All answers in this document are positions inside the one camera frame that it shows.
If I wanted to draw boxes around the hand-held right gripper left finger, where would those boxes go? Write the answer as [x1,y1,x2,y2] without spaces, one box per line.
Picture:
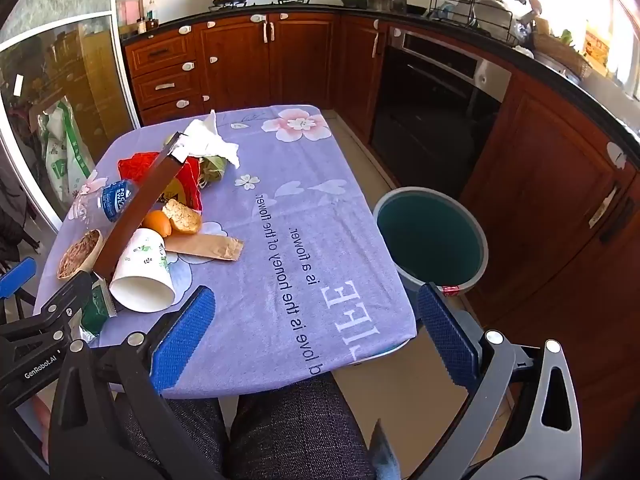
[47,285,218,480]

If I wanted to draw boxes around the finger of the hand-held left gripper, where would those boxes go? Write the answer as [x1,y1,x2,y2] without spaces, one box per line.
[0,256,38,302]
[0,271,96,346]

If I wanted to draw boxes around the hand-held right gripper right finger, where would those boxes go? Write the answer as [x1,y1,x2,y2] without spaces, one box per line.
[416,282,583,480]

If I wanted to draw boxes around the green foil snack packet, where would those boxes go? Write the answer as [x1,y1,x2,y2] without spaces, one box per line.
[80,272,118,336]

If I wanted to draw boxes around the brown coconut shell half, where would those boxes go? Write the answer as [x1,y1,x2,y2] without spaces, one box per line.
[56,229,103,281]

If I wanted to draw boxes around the brown paper bag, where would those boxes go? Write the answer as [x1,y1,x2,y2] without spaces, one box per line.
[165,232,245,262]

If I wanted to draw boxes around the grey round waste bin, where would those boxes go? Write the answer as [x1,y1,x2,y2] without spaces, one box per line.
[372,187,489,306]

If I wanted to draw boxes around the white paper cup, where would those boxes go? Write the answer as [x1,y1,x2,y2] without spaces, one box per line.
[109,227,176,313]

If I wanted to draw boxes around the orange fruit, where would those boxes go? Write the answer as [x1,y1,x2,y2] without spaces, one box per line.
[141,210,172,238]

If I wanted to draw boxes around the clear plastic water bottle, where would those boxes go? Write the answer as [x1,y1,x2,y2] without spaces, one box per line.
[67,179,141,241]

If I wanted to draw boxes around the bread piece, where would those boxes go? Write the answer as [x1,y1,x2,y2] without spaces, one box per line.
[162,199,203,235]

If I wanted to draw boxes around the brown cardboard strip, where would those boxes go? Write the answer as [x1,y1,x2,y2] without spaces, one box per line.
[92,131,193,281]

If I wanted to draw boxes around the green and white plastic bag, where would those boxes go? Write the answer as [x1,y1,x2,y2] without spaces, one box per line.
[39,100,96,201]

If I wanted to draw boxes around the grey-blue cloth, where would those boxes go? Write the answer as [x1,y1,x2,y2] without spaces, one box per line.
[369,420,402,480]

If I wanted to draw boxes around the person's grey trousers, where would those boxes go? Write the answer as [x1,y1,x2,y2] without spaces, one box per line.
[112,372,376,480]

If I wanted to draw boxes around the red snack bag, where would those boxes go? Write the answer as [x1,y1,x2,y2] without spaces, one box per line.
[117,152,203,211]

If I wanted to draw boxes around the purple floral tablecloth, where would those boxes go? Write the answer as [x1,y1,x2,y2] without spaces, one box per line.
[32,104,418,396]

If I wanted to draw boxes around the white crumpled tissue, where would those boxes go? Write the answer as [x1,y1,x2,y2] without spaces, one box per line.
[181,109,241,168]

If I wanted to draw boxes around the black built-in oven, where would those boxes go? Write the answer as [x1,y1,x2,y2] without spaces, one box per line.
[369,30,513,201]

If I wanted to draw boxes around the glass sliding door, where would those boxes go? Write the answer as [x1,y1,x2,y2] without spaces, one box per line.
[0,0,141,231]

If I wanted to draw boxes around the black countertop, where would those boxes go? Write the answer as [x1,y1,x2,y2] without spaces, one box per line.
[120,2,640,141]

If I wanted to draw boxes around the small bottles on counter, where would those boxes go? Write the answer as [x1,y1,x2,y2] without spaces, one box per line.
[136,0,160,34]

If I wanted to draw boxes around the wooden kitchen cabinets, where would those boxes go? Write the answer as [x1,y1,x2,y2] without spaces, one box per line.
[122,10,640,461]

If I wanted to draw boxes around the wicker basket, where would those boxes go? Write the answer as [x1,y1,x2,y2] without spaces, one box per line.
[532,34,592,77]

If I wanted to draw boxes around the gas stove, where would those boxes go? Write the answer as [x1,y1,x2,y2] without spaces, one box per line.
[207,0,301,11]

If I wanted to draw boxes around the black wire dish rack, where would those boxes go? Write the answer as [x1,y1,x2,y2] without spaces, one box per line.
[427,0,531,43]

